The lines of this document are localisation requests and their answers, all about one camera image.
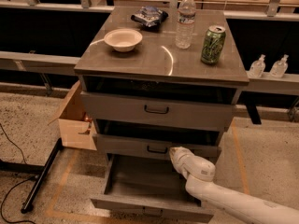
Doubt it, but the sanitizer bottle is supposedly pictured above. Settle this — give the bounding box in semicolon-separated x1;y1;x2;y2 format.
249;54;265;78
270;54;289;78

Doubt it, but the black metal floor bar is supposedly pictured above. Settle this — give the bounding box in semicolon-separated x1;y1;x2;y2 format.
21;138;63;214

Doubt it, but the grey drawer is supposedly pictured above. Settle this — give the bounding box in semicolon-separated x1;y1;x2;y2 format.
81;91;233;132
95;119;223;160
92;155;214;223

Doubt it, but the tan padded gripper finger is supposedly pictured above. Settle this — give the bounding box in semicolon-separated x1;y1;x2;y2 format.
169;147;189;167

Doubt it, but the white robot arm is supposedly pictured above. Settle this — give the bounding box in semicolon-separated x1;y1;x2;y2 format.
169;147;299;224

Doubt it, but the grey top drawer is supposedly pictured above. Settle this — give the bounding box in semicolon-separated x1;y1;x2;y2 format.
81;91;233;132

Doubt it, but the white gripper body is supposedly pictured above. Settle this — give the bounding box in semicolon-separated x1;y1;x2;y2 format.
176;151;216;182

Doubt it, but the left sanitizer bottle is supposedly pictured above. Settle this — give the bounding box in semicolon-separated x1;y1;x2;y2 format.
249;54;265;78

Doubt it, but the grey drawer cabinet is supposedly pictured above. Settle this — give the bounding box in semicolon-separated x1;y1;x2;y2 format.
74;6;249;224

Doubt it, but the white bowl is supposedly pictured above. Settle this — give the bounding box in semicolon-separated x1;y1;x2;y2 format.
104;29;143;52

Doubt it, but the grey metal rail shelf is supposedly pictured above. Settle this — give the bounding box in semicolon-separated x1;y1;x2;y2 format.
0;51;299;95

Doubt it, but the grey bottom drawer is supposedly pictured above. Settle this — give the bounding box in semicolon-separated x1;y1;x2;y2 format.
92;155;214;223

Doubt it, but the black floor cable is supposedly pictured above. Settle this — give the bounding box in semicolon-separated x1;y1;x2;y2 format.
0;123;40;224

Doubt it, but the blue chip bag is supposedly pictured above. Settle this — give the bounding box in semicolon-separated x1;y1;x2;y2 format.
131;6;168;28

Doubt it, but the green soda can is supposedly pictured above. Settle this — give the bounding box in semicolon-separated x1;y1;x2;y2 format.
201;25;226;64

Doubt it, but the cardboard box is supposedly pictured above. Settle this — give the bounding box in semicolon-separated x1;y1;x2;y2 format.
49;81;96;150

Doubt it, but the right sanitizer bottle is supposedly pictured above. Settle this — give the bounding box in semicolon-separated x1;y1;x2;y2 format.
270;54;289;78

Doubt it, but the clear water bottle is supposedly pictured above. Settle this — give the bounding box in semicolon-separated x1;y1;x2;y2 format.
175;0;196;49

